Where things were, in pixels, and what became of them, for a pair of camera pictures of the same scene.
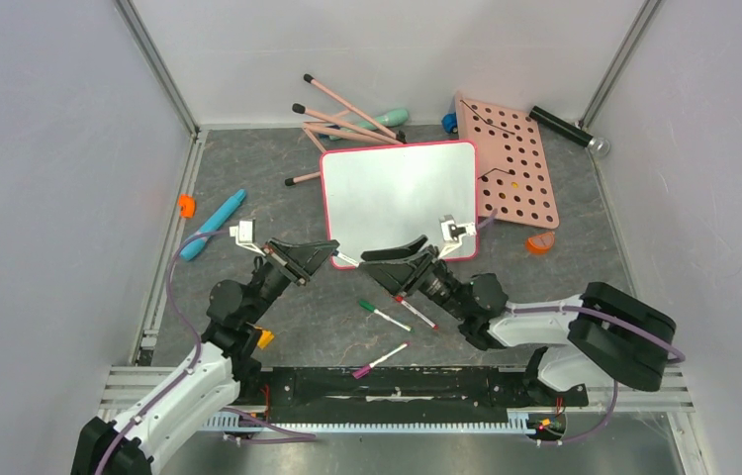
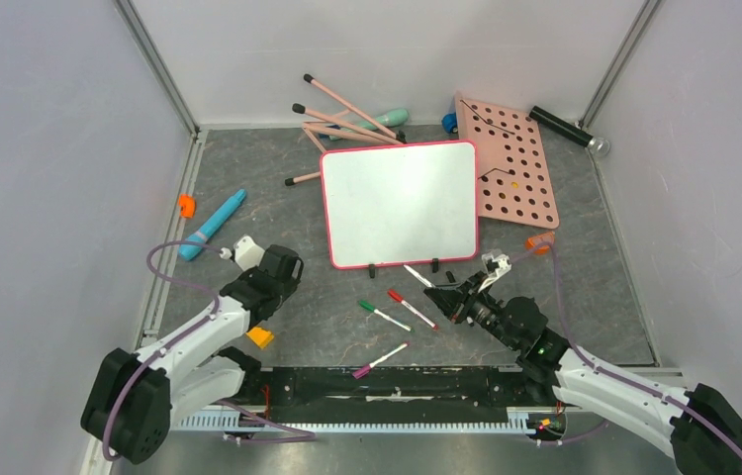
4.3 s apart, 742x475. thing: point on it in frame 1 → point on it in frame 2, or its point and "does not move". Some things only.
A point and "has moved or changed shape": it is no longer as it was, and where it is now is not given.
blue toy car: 449,123 does not move
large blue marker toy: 194,245 does not move
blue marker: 346,258 has moved or changed shape
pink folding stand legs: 340,128 does not move
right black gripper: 411,274 → 460,305
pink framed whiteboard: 382,198 does not move
